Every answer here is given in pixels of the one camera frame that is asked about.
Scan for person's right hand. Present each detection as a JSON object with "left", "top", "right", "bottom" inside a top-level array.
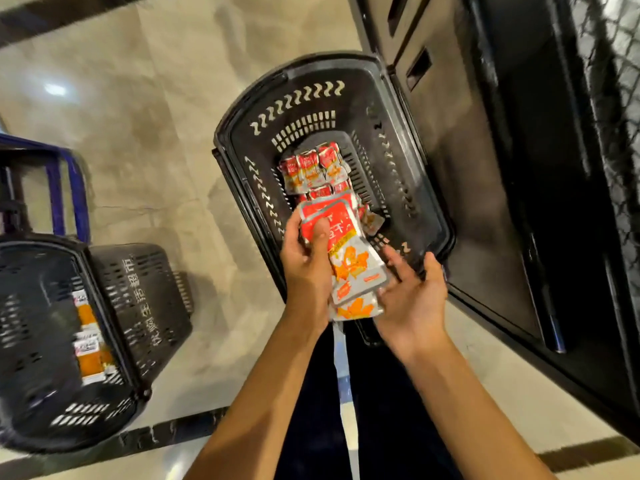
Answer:
[{"left": 375, "top": 245, "right": 450, "bottom": 363}]

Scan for person's left hand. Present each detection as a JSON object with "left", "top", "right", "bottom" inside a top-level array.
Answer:
[{"left": 279, "top": 210, "right": 336, "bottom": 331}]

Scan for person's right forearm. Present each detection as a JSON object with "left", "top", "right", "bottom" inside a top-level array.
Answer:
[{"left": 399, "top": 332, "right": 557, "bottom": 480}]

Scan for person's left forearm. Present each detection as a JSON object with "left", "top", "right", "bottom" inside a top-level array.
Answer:
[{"left": 184, "top": 305, "right": 336, "bottom": 480}]

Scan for pile of red snack packets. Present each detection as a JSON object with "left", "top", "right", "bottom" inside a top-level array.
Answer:
[{"left": 277, "top": 141, "right": 386, "bottom": 238}]

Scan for black shelf unit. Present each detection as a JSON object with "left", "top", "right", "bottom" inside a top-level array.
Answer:
[{"left": 347, "top": 0, "right": 640, "bottom": 445}]

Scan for black plastic shopping basket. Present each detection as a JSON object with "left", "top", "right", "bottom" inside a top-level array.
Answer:
[{"left": 212, "top": 51, "right": 457, "bottom": 346}]

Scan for person's dark trousers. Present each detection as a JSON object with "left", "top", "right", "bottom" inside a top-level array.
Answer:
[{"left": 274, "top": 320, "right": 463, "bottom": 480}]

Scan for black printed shopping basket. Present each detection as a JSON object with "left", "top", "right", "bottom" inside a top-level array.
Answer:
[{"left": 0, "top": 234, "right": 195, "bottom": 453}]

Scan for orange white packet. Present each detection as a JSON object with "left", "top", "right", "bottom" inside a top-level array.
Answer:
[
  {"left": 73, "top": 329, "right": 119, "bottom": 386},
  {"left": 71, "top": 289, "right": 99, "bottom": 329}
]

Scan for blue trolley handle frame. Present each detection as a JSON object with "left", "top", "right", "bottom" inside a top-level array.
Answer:
[{"left": 0, "top": 133, "right": 92, "bottom": 245}]

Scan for wire mesh panel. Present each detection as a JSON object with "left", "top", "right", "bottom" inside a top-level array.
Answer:
[{"left": 569, "top": 0, "right": 640, "bottom": 308}]

